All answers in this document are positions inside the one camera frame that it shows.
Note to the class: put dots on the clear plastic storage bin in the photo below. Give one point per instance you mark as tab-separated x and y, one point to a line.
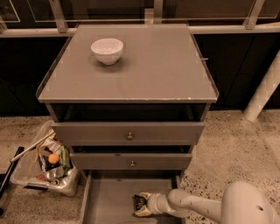
32	167

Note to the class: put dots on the grey drawer cabinet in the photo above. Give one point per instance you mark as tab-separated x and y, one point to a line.
160	77

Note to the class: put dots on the black rxbar chocolate bar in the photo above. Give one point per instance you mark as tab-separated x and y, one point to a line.
139	202

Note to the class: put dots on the grey bottom drawer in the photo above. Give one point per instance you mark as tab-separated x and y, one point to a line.
109	196

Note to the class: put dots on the grey drawer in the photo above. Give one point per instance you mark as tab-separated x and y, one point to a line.
109	196
128	133
131	157

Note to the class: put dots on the green snack bag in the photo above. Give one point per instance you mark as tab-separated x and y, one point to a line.
64	159

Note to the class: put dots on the black bar on floor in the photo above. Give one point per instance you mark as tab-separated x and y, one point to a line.
5	177

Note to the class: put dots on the silver can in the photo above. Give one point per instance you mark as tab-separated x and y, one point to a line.
51	175

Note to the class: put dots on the orange ball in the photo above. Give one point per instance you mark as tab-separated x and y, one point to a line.
53	159

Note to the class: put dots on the metal railing frame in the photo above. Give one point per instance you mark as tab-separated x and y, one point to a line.
54	18

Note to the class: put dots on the white stick in bin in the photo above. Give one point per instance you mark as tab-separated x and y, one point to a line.
41	140

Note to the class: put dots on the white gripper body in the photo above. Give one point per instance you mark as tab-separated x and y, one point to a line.
157	203

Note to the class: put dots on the white ceramic bowl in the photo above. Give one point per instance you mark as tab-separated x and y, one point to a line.
107	50

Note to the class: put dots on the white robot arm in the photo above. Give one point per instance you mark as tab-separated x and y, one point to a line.
234	174

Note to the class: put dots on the grey middle drawer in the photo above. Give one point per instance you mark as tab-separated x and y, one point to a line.
131	157

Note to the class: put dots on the grey top drawer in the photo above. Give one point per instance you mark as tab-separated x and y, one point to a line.
128	133

